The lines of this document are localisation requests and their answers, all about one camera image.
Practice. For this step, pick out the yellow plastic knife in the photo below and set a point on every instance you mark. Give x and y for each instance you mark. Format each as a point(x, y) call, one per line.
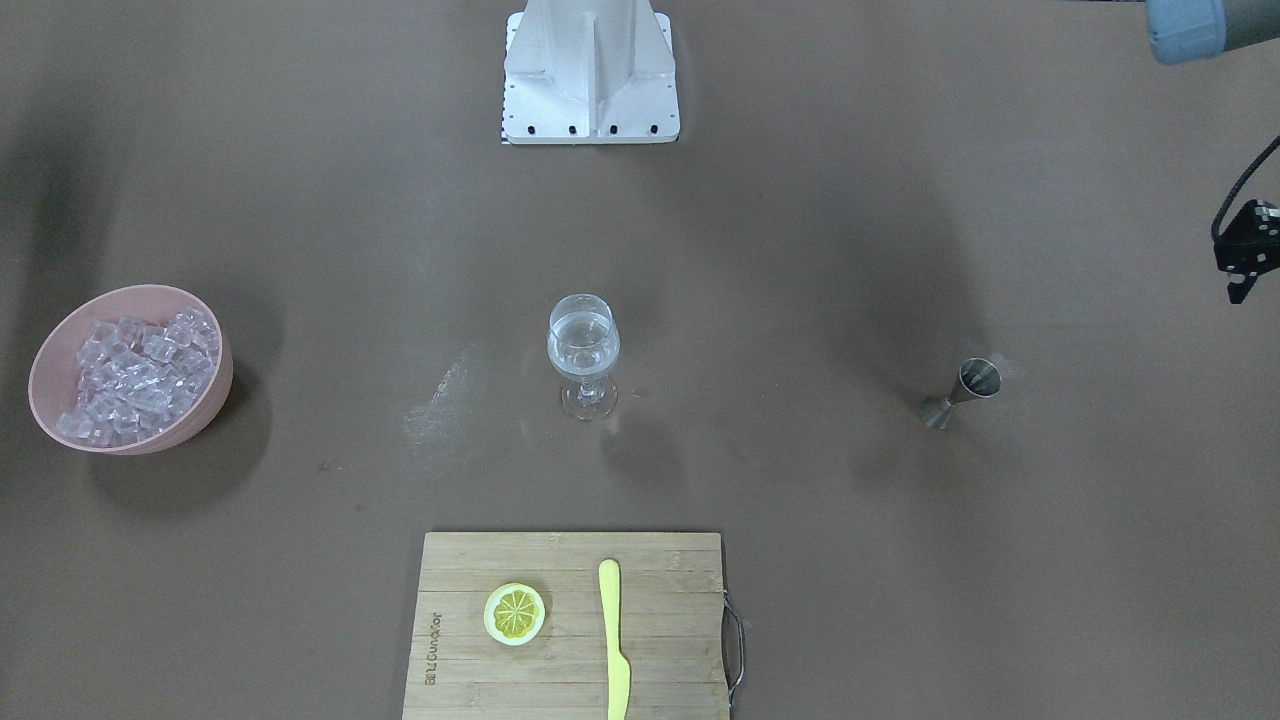
point(619, 672)

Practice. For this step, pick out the yellow lemon slice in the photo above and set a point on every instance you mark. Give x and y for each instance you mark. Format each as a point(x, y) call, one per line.
point(513, 614)

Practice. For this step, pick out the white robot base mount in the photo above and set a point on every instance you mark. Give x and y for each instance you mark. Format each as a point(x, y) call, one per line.
point(589, 73)

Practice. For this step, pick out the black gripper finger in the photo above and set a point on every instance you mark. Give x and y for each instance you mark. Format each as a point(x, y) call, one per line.
point(1248, 248)

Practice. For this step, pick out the clear ice cubes pile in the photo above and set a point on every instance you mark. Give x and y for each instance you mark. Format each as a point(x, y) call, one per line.
point(136, 379)

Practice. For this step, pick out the clear wine glass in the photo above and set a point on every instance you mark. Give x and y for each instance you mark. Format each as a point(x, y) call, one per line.
point(583, 345)

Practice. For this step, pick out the pink bowl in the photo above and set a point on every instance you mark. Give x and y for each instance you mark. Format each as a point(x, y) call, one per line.
point(49, 386)

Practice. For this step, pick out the steel double jigger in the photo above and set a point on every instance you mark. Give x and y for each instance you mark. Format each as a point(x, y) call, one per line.
point(976, 378)

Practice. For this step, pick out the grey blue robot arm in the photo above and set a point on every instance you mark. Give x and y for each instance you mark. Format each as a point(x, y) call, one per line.
point(1182, 31)

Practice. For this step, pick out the bamboo cutting board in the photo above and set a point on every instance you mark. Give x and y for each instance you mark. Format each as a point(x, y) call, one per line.
point(673, 605)

